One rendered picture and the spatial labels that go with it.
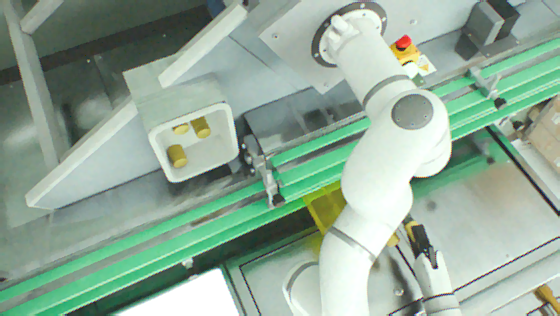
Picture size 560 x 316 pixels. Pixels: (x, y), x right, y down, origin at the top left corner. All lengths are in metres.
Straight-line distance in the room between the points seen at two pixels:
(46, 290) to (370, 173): 0.81
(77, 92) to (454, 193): 1.23
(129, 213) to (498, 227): 0.99
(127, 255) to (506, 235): 1.01
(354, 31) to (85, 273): 0.79
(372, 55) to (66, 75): 1.19
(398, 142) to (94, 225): 0.78
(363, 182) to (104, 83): 1.20
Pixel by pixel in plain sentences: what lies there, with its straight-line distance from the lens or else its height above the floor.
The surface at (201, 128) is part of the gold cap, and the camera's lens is 1.05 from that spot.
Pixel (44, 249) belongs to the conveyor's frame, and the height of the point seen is 0.84.
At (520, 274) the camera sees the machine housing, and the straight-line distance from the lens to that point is 1.42.
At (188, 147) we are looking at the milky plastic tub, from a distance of 1.16.
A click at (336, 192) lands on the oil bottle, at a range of 1.20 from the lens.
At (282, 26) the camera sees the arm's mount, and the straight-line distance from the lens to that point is 0.85.
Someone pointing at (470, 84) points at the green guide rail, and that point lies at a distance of 1.32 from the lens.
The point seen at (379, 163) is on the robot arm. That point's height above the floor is 1.17.
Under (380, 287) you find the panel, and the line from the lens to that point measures 1.29.
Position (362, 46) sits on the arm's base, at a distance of 0.86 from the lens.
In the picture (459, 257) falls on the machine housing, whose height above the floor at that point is 1.24.
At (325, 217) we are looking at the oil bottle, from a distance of 1.17.
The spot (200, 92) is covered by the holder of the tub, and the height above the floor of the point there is 0.79.
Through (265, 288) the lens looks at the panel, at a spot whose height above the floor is 1.09.
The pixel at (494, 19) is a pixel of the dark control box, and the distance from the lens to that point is 1.35.
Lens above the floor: 1.40
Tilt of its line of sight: 26 degrees down
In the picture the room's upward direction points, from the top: 151 degrees clockwise
